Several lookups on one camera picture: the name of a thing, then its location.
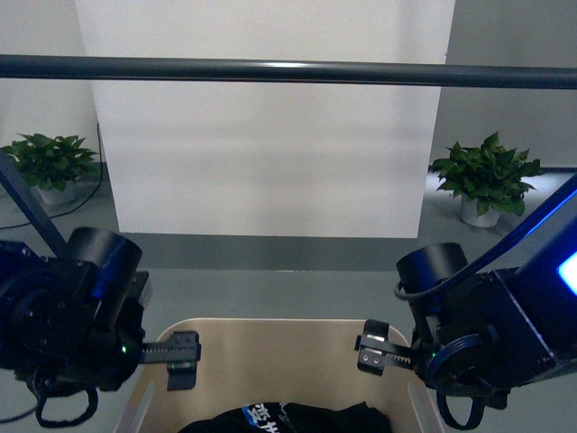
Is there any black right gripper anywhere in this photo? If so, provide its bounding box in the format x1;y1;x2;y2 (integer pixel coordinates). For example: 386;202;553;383
354;319;499;392

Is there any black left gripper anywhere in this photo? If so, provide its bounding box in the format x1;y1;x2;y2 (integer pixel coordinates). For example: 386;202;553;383
87;315;201;391

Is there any beige plastic laundry hamper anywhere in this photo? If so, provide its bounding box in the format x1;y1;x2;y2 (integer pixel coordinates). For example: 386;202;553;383
115;318;444;432

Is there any black printed t-shirt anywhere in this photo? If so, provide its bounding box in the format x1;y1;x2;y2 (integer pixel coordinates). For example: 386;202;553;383
181;402;393;433

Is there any right potted green plant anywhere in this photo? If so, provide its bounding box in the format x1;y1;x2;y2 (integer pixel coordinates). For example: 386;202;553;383
432;133;543;228

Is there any potted green plant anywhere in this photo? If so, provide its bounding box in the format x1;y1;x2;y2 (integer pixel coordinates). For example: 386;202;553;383
2;134;97;206
432;133;543;228

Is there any left potted green plant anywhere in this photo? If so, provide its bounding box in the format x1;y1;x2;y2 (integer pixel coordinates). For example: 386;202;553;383
2;134;97;206

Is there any dark rack side post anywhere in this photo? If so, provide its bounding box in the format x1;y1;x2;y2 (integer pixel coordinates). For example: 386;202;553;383
1;151;67;257

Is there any dark clothes hanger rail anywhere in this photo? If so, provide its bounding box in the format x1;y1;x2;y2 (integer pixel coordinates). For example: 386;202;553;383
1;54;576;90

